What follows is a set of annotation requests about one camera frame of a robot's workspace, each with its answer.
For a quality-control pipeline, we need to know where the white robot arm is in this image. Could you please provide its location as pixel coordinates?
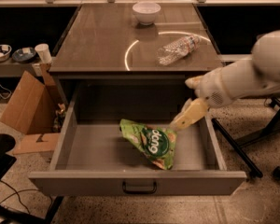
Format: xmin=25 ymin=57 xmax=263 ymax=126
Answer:
xmin=170 ymin=30 xmax=280 ymax=131

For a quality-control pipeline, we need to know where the black stand leg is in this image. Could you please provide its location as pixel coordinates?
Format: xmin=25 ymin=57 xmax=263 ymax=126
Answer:
xmin=212 ymin=119 xmax=263 ymax=178

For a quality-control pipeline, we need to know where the green rice chip bag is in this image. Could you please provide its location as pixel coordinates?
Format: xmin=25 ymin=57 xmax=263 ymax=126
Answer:
xmin=119 ymin=119 xmax=177 ymax=170

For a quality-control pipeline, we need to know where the black drawer handle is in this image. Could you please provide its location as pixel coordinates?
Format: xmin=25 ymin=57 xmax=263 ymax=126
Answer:
xmin=121 ymin=182 xmax=158 ymax=195

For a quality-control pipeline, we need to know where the black floor cable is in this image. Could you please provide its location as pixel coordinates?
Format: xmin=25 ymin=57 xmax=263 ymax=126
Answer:
xmin=0 ymin=179 xmax=54 ymax=215

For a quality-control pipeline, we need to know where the blue patterned bowl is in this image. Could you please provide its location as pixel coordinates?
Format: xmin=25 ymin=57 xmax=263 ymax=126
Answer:
xmin=0 ymin=44 xmax=12 ymax=62

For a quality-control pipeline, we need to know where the white paper cup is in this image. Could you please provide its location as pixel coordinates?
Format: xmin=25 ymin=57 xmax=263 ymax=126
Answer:
xmin=35 ymin=43 xmax=52 ymax=63

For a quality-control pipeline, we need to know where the open grey top drawer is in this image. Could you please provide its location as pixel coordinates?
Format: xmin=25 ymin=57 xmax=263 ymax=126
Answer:
xmin=29 ymin=85 xmax=246 ymax=196

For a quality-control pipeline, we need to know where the black office chair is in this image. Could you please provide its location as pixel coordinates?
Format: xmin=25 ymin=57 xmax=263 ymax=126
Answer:
xmin=0 ymin=133 xmax=16 ymax=179

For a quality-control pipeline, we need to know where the clear plastic water bottle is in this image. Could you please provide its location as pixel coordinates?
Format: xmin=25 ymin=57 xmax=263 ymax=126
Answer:
xmin=157 ymin=35 xmax=201 ymax=66

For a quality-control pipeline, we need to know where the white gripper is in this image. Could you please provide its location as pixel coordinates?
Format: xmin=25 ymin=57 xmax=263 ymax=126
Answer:
xmin=170 ymin=66 xmax=235 ymax=131

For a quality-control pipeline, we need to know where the grey cabinet with glass top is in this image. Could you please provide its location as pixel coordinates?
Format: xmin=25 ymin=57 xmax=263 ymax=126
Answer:
xmin=50 ymin=3 xmax=222 ymax=111

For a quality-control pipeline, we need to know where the white ceramic bowl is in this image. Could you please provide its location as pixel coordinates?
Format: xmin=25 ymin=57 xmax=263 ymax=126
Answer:
xmin=133 ymin=2 xmax=161 ymax=25

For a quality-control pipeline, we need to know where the flat cardboard piece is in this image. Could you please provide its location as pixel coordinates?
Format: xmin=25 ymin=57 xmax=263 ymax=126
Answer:
xmin=13 ymin=133 xmax=59 ymax=154

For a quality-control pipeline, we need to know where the brown cardboard box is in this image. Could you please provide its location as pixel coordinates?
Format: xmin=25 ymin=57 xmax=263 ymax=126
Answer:
xmin=0 ymin=63 xmax=63 ymax=134

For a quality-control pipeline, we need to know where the dark blue bowl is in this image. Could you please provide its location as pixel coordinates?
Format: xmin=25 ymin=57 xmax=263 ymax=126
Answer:
xmin=12 ymin=47 xmax=36 ymax=63

